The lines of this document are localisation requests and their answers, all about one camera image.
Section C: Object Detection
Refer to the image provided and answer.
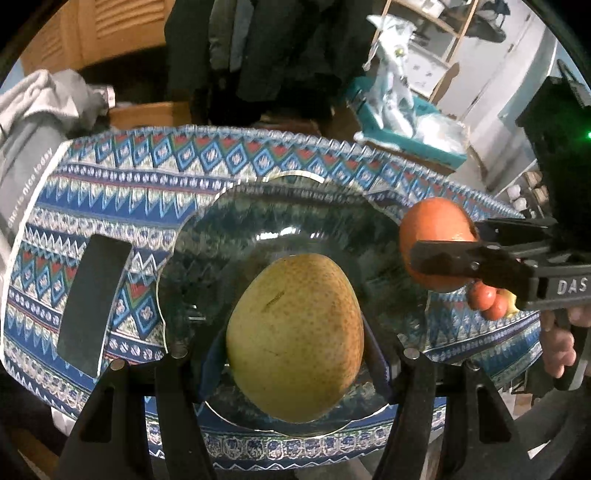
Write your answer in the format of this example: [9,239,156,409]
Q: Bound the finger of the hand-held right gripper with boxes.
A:
[409,239,541,311]
[471,217,560,246]

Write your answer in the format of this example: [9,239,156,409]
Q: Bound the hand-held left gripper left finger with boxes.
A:
[54,302,232,480]

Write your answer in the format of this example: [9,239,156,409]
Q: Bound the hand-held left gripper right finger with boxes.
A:
[362,330,532,480]

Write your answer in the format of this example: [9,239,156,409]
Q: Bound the orange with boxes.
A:
[399,198,481,292]

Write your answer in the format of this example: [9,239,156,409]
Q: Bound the yellow-brown pear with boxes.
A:
[225,253,365,424]

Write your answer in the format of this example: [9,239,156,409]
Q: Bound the dark glass plate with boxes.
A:
[157,171,430,437]

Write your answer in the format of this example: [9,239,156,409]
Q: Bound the person's right hand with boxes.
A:
[540,302,591,379]

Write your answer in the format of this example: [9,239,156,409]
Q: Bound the shelf with shoes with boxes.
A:
[503,166,552,219]

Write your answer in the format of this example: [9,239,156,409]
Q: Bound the small red fruit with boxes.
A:
[481,293,509,320]
[468,281,498,311]

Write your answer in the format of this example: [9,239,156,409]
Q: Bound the teal cardboard box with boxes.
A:
[346,76,468,171]

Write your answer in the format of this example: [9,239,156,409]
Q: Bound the black rectangular phone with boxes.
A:
[56,234,134,377]

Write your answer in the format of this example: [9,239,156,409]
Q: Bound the white plastic bag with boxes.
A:
[364,13,420,138]

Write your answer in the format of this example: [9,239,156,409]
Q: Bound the blue patterned tablecloth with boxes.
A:
[0,124,555,472]

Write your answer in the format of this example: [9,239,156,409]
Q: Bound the dark hanging coats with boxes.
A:
[164,0,372,127]

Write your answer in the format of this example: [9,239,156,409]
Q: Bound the grey garment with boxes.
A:
[0,69,110,261]

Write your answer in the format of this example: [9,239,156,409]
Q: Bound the wooden cabinet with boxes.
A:
[21,0,178,77]

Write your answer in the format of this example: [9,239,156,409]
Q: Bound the wooden frame shelf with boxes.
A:
[406,0,483,104]

